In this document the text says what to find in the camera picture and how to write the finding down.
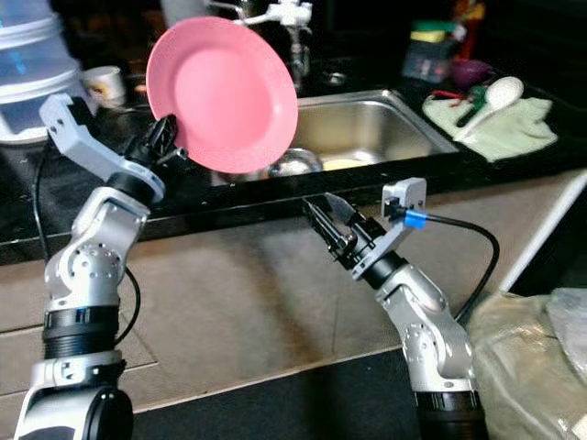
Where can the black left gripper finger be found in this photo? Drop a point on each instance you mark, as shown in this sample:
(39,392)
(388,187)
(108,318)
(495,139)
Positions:
(166,136)

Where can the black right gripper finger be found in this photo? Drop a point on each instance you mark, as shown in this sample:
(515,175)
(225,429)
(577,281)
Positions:
(341,211)
(324,229)

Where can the stainless steel bowl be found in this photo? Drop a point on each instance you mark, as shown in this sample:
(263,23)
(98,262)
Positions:
(301,163)

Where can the pink plate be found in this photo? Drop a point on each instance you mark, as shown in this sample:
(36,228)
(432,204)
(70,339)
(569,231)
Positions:
(225,96)

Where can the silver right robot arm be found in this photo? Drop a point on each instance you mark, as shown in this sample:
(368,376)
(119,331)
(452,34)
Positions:
(431,330)

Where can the yellow plate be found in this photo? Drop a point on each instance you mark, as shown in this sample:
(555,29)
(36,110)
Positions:
(344,164)

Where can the white printed mug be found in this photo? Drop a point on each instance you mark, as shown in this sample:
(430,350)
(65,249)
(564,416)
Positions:
(106,85)

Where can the stainless steel sink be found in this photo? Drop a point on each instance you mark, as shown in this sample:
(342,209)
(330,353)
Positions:
(376,128)

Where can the grey tiled counter cabinet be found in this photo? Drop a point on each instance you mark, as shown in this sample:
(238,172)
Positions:
(238,275)

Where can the white stacked plastic container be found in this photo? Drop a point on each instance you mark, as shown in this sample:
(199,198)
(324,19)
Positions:
(41,92)

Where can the grey kettle with red button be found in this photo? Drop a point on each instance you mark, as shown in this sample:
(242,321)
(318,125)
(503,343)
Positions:
(183,9)

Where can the round metal counter fitting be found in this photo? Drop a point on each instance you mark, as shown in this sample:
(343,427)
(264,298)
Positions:
(335,78)

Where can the small red utensil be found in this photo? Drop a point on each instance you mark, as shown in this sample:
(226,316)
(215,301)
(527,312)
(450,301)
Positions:
(445,93)

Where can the clear plastic container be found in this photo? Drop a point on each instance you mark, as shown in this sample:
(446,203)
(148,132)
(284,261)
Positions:
(426,60)

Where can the white and metal faucet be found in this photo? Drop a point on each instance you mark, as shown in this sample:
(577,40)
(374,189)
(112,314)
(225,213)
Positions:
(289,14)

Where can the black floor mat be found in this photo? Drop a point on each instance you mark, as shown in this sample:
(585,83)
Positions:
(266,403)

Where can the purple bowl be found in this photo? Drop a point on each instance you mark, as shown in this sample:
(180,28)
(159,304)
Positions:
(470,71)

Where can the light green dish cloth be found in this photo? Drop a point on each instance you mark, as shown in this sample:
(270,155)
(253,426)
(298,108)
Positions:
(523,133)

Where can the yellow green sponge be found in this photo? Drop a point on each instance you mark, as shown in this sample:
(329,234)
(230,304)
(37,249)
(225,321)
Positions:
(431,33)

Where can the white plastic ladle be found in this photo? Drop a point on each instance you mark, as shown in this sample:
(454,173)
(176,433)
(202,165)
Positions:
(504,92)

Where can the olive green sack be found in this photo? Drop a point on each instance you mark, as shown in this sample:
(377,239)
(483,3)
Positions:
(523,376)

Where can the clear plastic bag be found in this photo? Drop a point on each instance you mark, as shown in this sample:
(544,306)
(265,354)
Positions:
(570,325)

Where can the red and yellow object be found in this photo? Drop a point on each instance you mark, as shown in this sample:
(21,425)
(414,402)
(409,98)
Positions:
(468,23)

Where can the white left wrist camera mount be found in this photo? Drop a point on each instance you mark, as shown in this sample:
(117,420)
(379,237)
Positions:
(83,137)

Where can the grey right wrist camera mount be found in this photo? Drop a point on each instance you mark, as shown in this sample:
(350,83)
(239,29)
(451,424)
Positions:
(408,192)

